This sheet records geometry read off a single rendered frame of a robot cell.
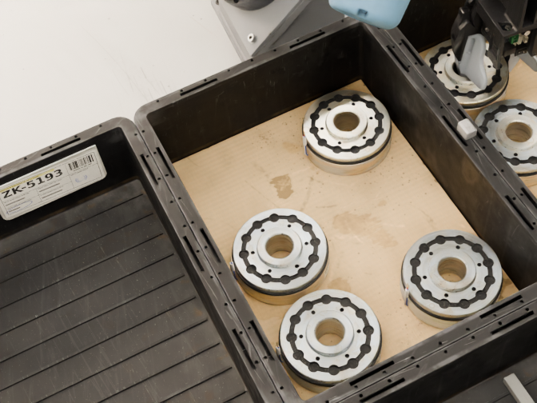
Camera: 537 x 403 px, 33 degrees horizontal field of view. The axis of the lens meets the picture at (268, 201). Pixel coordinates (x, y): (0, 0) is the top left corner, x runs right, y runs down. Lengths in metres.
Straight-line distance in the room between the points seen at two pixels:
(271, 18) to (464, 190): 0.39
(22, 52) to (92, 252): 0.48
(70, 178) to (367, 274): 0.35
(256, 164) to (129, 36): 0.42
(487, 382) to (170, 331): 0.33
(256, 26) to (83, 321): 0.48
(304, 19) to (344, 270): 0.40
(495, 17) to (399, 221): 0.24
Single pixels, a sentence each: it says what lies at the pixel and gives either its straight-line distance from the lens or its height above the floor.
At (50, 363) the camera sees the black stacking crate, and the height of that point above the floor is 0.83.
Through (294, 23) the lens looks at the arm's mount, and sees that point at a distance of 1.24.
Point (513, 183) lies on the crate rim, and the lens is 0.94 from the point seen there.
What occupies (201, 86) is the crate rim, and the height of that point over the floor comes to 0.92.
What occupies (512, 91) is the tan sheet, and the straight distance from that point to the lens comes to 1.14.
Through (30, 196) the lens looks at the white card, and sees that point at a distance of 1.04.
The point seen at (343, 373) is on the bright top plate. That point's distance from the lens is 0.90.
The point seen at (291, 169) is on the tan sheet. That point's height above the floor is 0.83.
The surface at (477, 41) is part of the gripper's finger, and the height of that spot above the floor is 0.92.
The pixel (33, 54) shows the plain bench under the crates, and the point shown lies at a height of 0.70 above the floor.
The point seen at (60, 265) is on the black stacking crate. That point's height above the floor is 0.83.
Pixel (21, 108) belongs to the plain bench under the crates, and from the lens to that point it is 1.37.
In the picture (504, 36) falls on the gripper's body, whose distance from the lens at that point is 0.98.
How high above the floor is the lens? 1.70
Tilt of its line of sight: 57 degrees down
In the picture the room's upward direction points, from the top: 9 degrees counter-clockwise
